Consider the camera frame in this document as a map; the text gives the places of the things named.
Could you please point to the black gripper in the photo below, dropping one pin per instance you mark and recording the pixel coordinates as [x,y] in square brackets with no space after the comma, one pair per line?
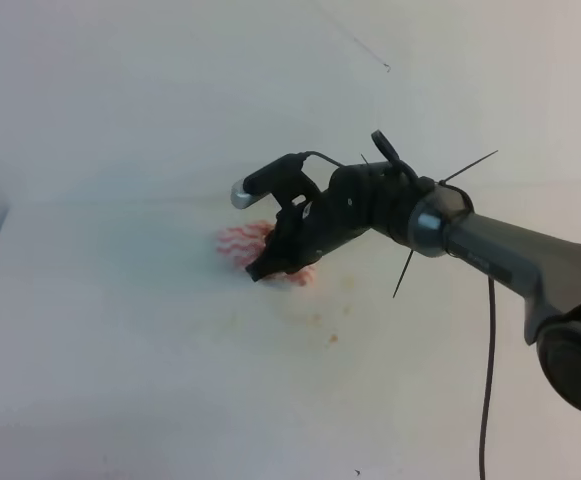
[358,198]

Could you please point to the pink white striped rag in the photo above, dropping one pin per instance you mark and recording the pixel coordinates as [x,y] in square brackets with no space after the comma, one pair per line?
[241,245]

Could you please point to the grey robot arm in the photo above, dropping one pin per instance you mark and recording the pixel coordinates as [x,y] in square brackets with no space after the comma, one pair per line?
[431,219]

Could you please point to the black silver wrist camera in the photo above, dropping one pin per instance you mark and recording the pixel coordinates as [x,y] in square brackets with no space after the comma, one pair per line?
[283,179]

